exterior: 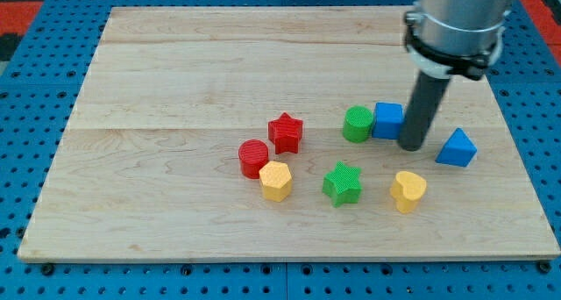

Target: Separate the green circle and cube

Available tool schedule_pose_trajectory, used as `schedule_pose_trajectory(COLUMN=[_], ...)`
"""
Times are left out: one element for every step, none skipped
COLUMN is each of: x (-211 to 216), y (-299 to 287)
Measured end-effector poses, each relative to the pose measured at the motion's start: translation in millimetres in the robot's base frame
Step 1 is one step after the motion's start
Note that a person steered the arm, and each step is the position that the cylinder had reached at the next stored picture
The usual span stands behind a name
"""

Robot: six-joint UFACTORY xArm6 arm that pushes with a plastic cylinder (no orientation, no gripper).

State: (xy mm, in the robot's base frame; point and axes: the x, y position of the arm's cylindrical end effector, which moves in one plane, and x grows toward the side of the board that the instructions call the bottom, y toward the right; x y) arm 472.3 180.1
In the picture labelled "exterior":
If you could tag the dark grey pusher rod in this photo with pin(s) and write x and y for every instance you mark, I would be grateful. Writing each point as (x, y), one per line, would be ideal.
(421, 110)

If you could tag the green cylinder block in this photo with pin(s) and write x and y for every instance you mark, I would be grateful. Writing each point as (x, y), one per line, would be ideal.
(358, 122)

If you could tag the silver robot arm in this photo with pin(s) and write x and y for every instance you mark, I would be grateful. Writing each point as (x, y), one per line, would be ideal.
(445, 38)

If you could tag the green star block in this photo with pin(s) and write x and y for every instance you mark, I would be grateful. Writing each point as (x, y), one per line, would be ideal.
(342, 185)

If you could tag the red star block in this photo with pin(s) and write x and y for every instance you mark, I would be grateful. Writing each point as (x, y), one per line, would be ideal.
(285, 133)

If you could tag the red cylinder block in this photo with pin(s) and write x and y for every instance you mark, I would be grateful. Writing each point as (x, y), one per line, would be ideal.
(253, 155)

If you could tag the light wooden board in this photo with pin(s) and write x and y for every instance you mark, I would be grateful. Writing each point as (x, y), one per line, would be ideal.
(147, 170)

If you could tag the blue triangle block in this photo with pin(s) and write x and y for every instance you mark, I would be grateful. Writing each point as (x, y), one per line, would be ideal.
(458, 150)

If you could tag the blue cube block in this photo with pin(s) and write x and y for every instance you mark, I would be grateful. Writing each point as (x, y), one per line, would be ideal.
(388, 118)

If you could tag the yellow heart block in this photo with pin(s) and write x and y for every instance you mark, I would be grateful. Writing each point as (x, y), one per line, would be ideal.
(407, 189)

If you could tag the yellow hexagon block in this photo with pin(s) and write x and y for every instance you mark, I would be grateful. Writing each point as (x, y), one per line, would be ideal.
(276, 181)

